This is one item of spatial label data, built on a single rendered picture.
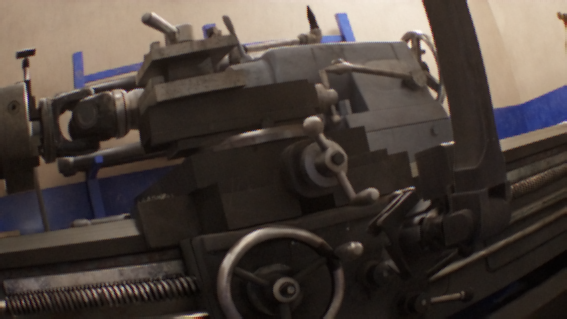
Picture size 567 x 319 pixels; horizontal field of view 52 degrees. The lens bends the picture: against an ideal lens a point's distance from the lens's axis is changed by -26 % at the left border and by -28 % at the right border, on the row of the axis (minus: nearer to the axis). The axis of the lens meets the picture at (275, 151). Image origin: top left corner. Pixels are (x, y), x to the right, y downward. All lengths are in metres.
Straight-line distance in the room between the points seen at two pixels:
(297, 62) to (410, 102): 0.27
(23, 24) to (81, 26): 0.55
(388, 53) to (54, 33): 3.38
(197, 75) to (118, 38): 3.51
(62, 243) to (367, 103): 0.78
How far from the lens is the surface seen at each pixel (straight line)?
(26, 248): 1.25
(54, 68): 4.73
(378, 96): 1.65
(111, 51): 4.81
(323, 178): 1.16
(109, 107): 1.50
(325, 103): 1.44
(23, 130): 1.40
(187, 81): 1.30
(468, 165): 0.76
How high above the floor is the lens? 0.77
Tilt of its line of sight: 6 degrees up
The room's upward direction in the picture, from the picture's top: 13 degrees counter-clockwise
